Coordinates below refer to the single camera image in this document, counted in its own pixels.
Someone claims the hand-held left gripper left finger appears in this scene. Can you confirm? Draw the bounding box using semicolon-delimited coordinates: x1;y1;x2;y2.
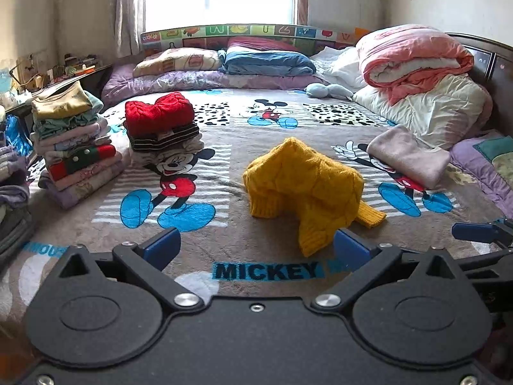
56;227;205;312

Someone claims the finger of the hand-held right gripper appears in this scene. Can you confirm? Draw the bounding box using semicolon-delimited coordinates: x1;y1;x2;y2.
451;217;513;249
456;249;513;274

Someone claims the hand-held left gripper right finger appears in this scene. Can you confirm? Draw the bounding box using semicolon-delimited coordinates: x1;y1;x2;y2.
310;228;458;312

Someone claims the yellow knitted sweater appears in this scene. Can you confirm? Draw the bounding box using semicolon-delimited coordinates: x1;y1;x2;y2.
242;137;387;257

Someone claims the stack of folded clothes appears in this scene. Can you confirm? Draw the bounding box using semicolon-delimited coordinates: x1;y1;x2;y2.
30;81;127;209

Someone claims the pile of grey purple clothes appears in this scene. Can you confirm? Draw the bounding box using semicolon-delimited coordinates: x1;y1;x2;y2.
0;144;38;258

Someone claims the white grey folded garment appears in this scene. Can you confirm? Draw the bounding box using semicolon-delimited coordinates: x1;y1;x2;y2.
129;140;206;169

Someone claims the grey pink folded garment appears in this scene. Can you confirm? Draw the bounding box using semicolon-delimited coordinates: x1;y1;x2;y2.
366;124;452;190

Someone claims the black white striped garment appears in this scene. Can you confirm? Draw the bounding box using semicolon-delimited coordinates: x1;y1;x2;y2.
127;122;201;153

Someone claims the cartoon printed blanket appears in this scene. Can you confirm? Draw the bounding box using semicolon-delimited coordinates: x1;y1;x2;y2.
0;87;513;331

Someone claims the cream quilt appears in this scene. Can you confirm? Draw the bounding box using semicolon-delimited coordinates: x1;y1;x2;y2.
353;74;493;150

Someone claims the red knitted sweater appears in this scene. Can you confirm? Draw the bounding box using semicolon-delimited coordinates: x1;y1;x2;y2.
124;92;195;136

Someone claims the dark wooden headboard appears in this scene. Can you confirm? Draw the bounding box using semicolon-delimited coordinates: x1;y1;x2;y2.
445;32;513;137

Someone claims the light blue plush toy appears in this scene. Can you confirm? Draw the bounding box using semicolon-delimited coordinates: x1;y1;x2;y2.
305;82;355;101

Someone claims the blue plastic bag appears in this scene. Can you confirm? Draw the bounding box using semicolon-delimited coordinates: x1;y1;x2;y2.
5;114;33;157

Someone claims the white quilt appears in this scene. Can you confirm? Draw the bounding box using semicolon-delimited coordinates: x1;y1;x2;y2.
310;46;368;90

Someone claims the pink rolled quilt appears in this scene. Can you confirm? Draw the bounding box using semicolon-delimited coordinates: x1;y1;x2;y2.
356;24;476;105

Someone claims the cluttered dark desk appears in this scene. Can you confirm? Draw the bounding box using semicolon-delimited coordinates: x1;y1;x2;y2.
0;50;114;129

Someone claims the blue pillow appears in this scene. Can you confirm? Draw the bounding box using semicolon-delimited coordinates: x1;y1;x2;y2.
220;46;318;78

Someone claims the maroon pillow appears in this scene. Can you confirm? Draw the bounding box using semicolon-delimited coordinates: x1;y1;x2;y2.
226;36;312;55

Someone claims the colourful alphabet foam mat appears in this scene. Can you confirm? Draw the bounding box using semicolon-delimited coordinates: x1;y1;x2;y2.
140;24;363;56

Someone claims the light curtain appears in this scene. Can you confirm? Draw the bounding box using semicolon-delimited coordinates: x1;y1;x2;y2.
114;0;147;59

